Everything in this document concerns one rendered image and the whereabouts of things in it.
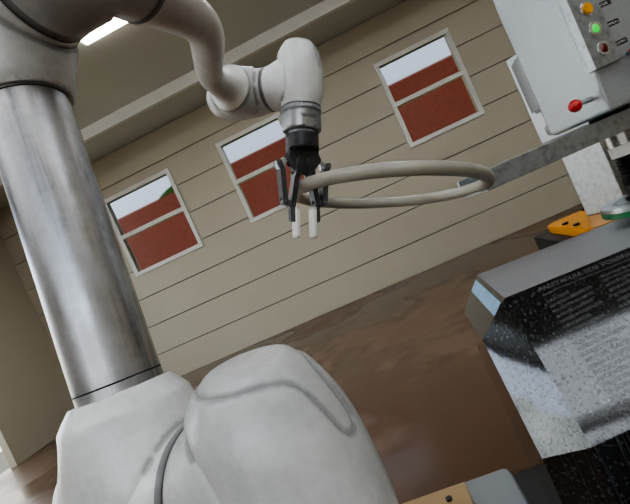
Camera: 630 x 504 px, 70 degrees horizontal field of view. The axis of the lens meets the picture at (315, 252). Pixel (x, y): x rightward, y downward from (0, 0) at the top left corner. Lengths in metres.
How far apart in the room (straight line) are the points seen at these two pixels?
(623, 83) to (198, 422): 1.24
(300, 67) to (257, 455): 0.82
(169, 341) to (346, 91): 5.16
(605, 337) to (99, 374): 0.96
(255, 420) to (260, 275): 7.20
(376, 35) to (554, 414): 7.17
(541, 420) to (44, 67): 1.06
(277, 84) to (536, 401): 0.88
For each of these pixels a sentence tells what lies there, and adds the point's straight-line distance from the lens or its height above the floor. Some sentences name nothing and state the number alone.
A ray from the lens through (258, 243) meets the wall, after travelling 7.53.
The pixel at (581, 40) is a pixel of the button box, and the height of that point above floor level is 1.36.
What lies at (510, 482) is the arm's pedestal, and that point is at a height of 0.80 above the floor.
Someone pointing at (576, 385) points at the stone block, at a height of 0.70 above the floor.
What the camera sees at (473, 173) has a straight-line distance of 0.97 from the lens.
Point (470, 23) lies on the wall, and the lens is 8.05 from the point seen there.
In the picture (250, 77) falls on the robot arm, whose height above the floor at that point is 1.58.
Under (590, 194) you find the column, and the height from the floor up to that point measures 0.87.
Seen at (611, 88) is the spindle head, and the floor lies 1.22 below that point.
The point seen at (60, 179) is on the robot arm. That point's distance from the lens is 0.60.
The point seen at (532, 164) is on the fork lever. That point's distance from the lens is 1.24.
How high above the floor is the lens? 1.19
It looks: 1 degrees down
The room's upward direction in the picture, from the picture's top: 24 degrees counter-clockwise
